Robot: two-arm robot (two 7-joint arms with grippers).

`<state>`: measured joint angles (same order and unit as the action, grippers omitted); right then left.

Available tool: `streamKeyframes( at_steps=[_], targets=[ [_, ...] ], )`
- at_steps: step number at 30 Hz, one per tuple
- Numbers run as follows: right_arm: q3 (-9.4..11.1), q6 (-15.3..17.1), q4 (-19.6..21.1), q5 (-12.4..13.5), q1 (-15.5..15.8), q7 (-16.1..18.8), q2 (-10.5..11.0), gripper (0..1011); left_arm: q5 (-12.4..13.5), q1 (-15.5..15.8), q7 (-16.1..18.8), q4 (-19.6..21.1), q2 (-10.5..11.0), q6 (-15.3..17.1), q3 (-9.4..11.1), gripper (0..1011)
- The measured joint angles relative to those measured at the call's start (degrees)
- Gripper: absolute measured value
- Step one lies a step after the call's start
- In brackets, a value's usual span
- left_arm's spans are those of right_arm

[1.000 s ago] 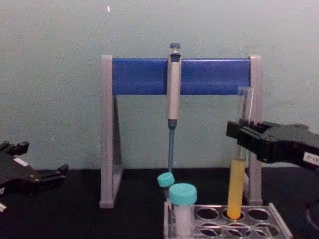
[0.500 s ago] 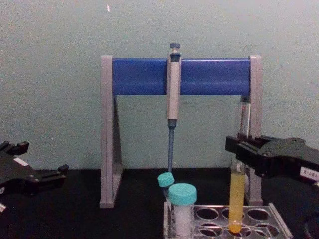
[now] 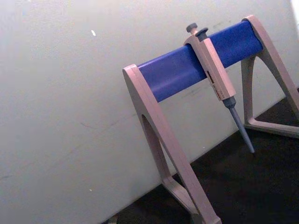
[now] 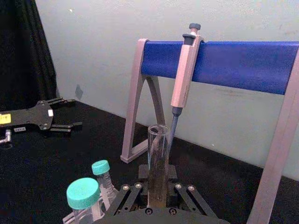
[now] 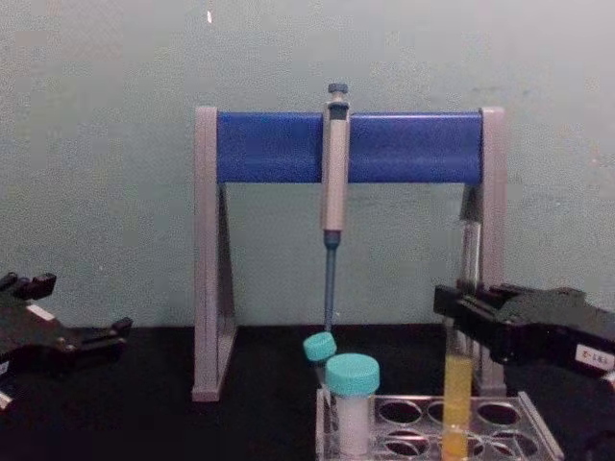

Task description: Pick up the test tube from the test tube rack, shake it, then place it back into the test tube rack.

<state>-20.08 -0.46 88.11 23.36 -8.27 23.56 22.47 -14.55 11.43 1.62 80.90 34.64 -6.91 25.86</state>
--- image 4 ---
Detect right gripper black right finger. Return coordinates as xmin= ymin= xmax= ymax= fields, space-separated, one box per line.
xmin=167 ymin=165 xmax=217 ymax=217

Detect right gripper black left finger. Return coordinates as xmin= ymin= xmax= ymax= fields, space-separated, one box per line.
xmin=107 ymin=165 xmax=150 ymax=217

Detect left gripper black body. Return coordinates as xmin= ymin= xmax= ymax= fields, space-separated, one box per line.
xmin=0 ymin=100 xmax=55 ymax=138

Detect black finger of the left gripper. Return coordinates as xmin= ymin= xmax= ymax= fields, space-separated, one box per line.
xmin=41 ymin=121 xmax=83 ymax=139
xmin=46 ymin=96 xmax=77 ymax=110

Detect clear glass test tube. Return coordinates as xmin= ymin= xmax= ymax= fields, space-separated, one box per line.
xmin=147 ymin=124 xmax=170 ymax=209

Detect black table cloth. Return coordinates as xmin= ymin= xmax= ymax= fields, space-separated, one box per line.
xmin=0 ymin=98 xmax=299 ymax=224

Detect small tube with teal cap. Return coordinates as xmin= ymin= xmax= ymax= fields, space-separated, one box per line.
xmin=91 ymin=160 xmax=120 ymax=210

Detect black hanging curtain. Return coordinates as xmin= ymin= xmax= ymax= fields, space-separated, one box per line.
xmin=0 ymin=0 xmax=58 ymax=112

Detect large tube with teal cap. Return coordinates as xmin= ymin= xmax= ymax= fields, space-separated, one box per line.
xmin=66 ymin=177 xmax=104 ymax=224

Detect grey pipette with dark plunger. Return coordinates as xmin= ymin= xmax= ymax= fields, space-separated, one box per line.
xmin=168 ymin=22 xmax=202 ymax=153

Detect grey stand with blue bar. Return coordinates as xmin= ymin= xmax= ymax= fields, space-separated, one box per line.
xmin=120 ymin=38 xmax=299 ymax=224

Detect silver cable plug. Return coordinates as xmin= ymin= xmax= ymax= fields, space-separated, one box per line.
xmin=0 ymin=129 xmax=13 ymax=150

